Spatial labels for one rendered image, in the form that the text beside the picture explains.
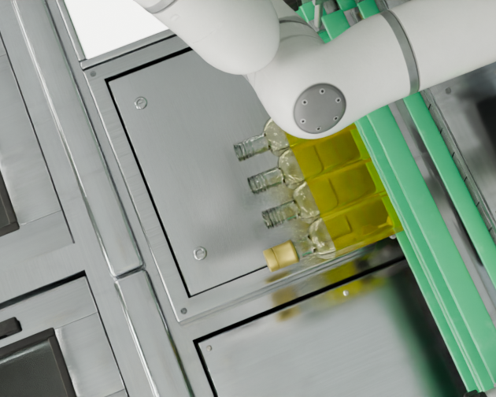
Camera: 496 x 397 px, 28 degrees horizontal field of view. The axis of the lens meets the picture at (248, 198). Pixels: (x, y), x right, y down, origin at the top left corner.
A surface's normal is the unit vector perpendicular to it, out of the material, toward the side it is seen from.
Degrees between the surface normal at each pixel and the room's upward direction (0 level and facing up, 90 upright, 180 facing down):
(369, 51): 93
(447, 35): 89
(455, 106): 90
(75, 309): 90
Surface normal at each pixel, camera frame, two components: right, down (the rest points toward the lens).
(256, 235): -0.04, -0.30
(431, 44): 0.10, 0.11
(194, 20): 0.04, 0.69
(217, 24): 0.24, 0.51
